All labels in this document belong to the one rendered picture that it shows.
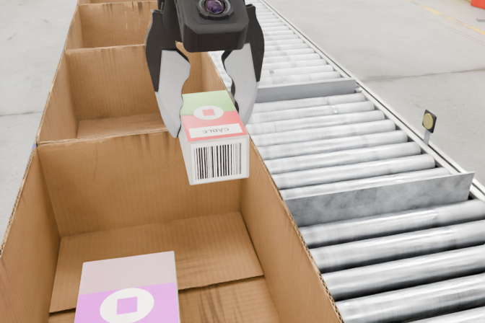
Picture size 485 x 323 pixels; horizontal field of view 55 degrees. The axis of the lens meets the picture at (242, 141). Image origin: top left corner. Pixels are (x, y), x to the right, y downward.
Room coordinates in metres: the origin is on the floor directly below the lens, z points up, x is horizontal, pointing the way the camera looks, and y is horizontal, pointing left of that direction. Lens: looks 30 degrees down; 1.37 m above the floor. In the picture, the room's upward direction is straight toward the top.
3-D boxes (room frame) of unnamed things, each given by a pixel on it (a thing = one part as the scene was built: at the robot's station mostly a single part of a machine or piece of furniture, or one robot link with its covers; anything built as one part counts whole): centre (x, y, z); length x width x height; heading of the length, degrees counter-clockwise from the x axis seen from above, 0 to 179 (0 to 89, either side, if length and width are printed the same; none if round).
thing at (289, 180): (0.94, -0.24, 0.72); 0.52 x 0.05 x 0.05; 103
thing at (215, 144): (0.40, 0.03, 1.15); 0.10 x 0.06 x 0.05; 13
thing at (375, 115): (1.19, -0.18, 0.72); 0.52 x 0.05 x 0.05; 103
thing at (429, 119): (1.07, -0.48, 0.78); 0.05 x 0.01 x 0.11; 13
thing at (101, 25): (1.15, 0.27, 0.96); 0.39 x 0.29 x 0.17; 13
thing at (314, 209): (0.78, -0.28, 0.76); 0.46 x 0.01 x 0.09; 103
